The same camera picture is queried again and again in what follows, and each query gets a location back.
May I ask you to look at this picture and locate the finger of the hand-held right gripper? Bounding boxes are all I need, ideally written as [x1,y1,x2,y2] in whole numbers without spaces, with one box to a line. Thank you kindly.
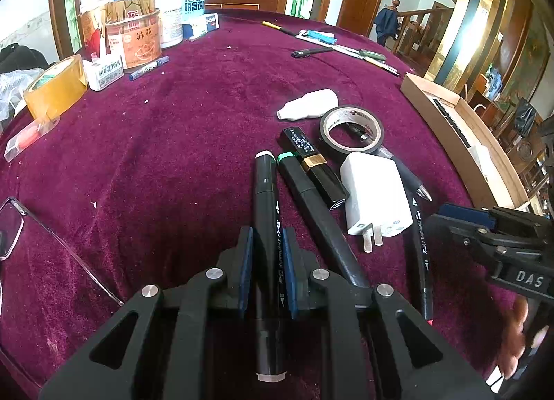
[438,203,552,238]
[425,213,550,273]

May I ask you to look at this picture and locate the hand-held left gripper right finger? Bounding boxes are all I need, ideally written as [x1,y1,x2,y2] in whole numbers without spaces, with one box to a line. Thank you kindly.
[283,228,495,400]

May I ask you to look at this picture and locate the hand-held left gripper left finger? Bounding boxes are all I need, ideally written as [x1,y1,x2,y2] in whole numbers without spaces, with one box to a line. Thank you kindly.
[39,226,254,400]

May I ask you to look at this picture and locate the black marker red end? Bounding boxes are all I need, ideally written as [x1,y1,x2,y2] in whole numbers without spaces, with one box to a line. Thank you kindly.
[409,192,436,326]

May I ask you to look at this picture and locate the black ballpoint pen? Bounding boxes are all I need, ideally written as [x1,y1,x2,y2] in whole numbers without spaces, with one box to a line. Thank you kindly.
[378,146,434,202]

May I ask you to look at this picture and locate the black marker white cap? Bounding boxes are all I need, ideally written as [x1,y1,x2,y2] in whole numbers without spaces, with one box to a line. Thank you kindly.
[252,150,287,383]

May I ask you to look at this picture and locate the cardboard box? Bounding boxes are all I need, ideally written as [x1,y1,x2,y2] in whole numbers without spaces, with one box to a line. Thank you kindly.
[399,72,531,210]

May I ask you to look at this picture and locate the black marker blue cap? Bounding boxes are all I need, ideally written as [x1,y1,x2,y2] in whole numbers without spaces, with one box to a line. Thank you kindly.
[433,97,470,147]

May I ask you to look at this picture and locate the black marker green cap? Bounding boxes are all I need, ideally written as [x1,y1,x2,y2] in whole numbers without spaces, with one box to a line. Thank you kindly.
[276,152,372,288]

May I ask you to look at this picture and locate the white charger adapter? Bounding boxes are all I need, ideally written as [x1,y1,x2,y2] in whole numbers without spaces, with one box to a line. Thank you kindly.
[340,151,414,254]

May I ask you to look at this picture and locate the black gold lipstick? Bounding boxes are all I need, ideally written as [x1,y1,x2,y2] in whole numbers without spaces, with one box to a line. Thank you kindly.
[279,125,350,212]

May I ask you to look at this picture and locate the black tape roll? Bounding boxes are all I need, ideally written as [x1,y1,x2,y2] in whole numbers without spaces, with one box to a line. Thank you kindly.
[319,105,385,155]

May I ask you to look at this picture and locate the white squeeze tube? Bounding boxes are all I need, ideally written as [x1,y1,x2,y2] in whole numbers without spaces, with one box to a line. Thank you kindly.
[277,89,339,121]

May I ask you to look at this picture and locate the person's right hand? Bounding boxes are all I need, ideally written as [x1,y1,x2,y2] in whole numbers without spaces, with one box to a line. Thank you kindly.
[498,296,529,380]

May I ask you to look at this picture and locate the black plastic bag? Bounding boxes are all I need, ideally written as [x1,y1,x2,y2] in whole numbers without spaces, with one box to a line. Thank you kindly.
[513,99,537,137]

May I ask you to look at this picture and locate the maroon velvet tablecloth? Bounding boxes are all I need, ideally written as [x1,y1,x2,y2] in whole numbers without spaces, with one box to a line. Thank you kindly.
[0,11,520,400]

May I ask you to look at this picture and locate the white yellow pen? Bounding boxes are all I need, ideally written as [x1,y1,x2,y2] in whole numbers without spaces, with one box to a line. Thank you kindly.
[364,56,401,77]

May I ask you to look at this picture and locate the wooden stair railing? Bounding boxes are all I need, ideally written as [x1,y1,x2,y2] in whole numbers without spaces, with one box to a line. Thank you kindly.
[392,0,455,63]

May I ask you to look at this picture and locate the gold trimmed pillar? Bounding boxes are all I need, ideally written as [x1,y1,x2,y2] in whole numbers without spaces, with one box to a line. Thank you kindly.
[426,0,507,89]

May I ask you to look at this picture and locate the dark blue jacket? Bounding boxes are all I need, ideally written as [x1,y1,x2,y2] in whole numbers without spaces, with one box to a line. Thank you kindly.
[374,6,401,47]

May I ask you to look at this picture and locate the white ruler with tools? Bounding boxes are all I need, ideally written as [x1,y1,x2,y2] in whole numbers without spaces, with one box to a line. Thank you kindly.
[296,34,373,59]

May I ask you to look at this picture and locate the black clip pen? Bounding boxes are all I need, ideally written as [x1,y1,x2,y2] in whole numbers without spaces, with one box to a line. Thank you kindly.
[291,47,334,58]

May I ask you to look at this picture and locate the white barcode box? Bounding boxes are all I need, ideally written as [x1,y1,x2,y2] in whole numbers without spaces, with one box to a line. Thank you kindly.
[82,54,125,91]

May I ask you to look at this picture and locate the yellow black pen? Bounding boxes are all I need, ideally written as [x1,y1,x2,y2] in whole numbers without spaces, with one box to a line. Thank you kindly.
[262,20,296,36]

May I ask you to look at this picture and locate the small blue white box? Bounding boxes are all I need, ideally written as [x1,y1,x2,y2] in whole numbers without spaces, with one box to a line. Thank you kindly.
[182,14,221,42]

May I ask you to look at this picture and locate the orange printed can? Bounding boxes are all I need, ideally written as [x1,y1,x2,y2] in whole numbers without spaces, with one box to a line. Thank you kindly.
[105,8,162,70]

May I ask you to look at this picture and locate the red item clear pack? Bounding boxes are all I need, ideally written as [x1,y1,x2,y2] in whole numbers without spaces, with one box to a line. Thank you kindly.
[3,117,61,161]

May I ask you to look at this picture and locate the yellow tape roll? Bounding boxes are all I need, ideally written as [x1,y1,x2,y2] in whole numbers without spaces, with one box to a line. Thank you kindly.
[23,55,89,121]

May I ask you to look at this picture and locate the white can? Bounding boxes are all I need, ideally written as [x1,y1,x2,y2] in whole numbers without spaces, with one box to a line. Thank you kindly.
[153,0,185,49]

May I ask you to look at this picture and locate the red white carton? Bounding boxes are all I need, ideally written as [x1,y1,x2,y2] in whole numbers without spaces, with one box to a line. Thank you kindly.
[79,8,107,59]

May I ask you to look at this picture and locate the bundle of brown sachets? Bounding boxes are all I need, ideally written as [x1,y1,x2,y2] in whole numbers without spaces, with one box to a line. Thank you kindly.
[100,0,157,24]

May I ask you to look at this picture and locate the clear plastic bag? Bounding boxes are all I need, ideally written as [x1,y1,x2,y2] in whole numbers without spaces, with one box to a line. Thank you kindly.
[0,69,44,124]

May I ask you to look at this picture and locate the thin frame eyeglasses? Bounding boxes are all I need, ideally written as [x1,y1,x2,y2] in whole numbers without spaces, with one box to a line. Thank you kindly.
[0,197,126,390]

